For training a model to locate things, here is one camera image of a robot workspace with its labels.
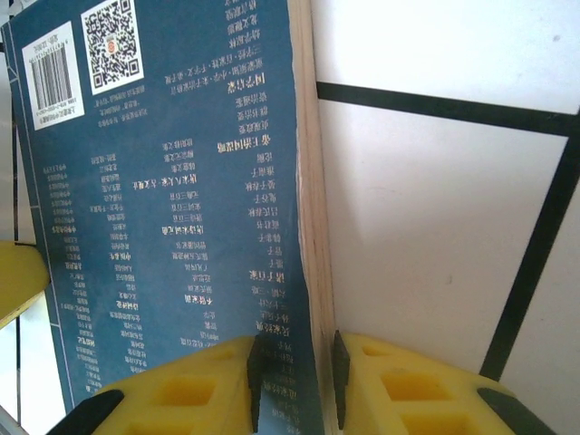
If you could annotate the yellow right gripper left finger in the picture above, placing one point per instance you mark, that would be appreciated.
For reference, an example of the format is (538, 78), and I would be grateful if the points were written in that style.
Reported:
(181, 394)

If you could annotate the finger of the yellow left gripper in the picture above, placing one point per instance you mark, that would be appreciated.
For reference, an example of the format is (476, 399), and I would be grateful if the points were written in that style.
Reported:
(20, 276)

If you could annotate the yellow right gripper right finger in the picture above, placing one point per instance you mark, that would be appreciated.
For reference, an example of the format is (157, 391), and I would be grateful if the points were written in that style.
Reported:
(408, 399)

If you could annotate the teal book with QR code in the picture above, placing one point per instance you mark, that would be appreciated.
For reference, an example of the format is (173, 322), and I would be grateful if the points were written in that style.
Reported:
(158, 204)

